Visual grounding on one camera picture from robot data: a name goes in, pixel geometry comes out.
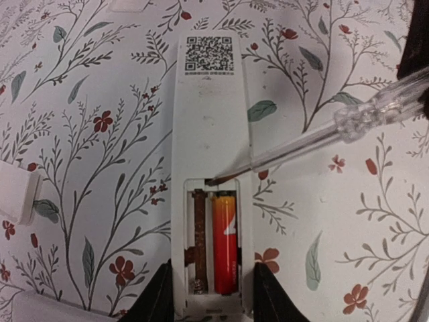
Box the red batteries in QR remote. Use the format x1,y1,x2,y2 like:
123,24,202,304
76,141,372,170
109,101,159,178
212,191,239,295

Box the white remote with QR label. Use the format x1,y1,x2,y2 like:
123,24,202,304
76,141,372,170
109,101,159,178
171,31,254,321

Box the clear plastic screwdriver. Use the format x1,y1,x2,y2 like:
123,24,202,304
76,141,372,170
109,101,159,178
205,67,428,186

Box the white remote control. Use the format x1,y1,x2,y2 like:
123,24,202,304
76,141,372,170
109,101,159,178
12,291,116,322

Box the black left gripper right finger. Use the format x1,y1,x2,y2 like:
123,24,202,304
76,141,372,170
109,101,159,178
253,263,309,322

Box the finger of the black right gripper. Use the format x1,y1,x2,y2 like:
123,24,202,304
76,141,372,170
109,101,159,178
397,0,428,116

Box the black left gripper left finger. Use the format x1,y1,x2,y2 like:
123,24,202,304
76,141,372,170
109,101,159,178
119,263,174,322

